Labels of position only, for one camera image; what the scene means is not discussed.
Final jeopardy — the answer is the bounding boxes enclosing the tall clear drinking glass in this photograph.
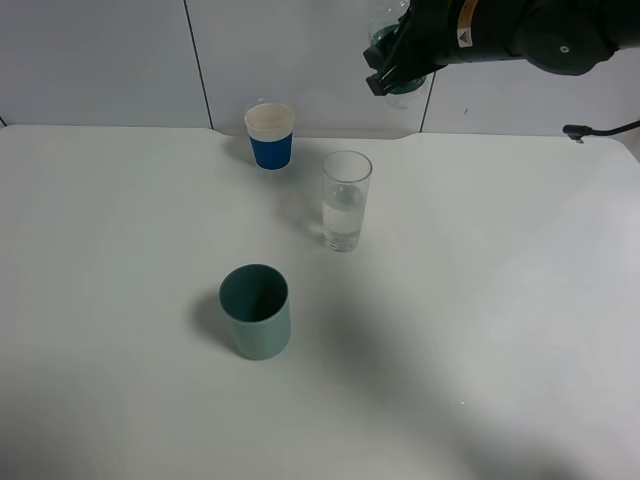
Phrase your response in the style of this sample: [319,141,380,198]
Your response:
[322,150,373,252]

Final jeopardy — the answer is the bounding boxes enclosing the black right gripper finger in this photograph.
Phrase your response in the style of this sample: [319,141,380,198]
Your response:
[364,19,415,66]
[365,57,435,96]

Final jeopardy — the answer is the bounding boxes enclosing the blue and white paper cup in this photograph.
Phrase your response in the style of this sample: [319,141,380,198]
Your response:
[244,102,295,171]

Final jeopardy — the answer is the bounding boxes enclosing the clear bottle with green label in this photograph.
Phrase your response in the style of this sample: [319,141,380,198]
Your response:
[367,0,427,109]

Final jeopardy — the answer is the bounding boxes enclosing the teal green plastic cup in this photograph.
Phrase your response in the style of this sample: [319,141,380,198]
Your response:
[218,264,291,361]

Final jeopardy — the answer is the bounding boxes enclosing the black cable with plug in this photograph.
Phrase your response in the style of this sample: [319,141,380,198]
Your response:
[562,119,640,146]

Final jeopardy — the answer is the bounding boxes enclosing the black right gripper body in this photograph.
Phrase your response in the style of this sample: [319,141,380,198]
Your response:
[397,1,480,75]

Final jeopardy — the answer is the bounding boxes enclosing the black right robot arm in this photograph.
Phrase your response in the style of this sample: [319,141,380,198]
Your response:
[364,0,639,96]

